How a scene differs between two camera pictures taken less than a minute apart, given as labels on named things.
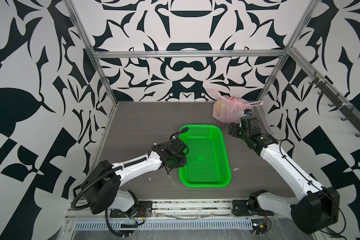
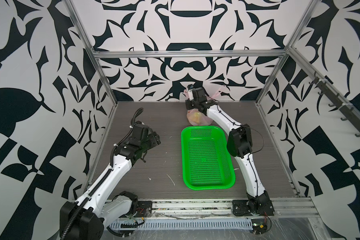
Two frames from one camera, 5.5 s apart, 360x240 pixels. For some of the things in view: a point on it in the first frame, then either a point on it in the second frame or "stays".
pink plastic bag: (230, 109) → (196, 117)
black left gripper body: (179, 162) → (151, 140)
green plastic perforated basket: (207, 164) stays
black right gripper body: (238, 131) → (191, 104)
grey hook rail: (334, 96) stays
